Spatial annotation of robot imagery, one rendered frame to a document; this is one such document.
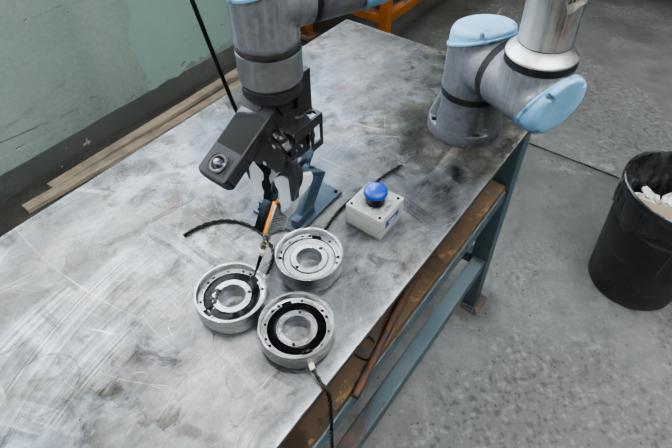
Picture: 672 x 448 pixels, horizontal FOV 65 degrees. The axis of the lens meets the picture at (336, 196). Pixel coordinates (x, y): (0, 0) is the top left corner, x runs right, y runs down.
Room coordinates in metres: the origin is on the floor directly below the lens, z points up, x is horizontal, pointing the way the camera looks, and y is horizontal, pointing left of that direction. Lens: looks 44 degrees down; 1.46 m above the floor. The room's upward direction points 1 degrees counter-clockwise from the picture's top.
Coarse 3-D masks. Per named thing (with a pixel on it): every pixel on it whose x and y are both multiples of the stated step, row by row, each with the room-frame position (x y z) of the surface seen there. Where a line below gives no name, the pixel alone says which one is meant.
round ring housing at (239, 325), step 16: (208, 272) 0.48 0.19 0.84; (224, 272) 0.49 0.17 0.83; (240, 272) 0.49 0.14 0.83; (224, 288) 0.46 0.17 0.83; (240, 288) 0.46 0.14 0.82; (240, 304) 0.43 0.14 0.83; (208, 320) 0.40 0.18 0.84; (224, 320) 0.40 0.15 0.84; (240, 320) 0.40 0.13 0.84; (256, 320) 0.41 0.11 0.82
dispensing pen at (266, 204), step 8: (264, 200) 0.52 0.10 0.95; (272, 200) 0.52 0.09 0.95; (264, 208) 0.51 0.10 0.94; (264, 216) 0.51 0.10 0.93; (256, 224) 0.50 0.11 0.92; (264, 224) 0.50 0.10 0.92; (264, 240) 0.50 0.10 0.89; (264, 248) 0.49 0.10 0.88; (256, 264) 0.48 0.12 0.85; (256, 272) 0.48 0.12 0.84
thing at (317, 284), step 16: (288, 240) 0.55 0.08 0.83; (320, 240) 0.55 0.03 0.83; (336, 240) 0.54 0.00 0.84; (304, 256) 0.53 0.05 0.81; (320, 256) 0.52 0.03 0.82; (336, 256) 0.52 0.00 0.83; (288, 272) 0.49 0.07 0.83; (304, 272) 0.49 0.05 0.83; (336, 272) 0.48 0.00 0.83; (304, 288) 0.46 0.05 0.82; (320, 288) 0.47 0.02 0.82
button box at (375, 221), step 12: (360, 192) 0.64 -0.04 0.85; (348, 204) 0.61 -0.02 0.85; (360, 204) 0.61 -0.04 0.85; (372, 204) 0.61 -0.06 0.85; (384, 204) 0.61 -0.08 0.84; (396, 204) 0.61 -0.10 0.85; (348, 216) 0.61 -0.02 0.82; (360, 216) 0.60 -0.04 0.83; (372, 216) 0.59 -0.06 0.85; (384, 216) 0.59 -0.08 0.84; (396, 216) 0.61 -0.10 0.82; (360, 228) 0.60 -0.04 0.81; (372, 228) 0.58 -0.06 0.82; (384, 228) 0.58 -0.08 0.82
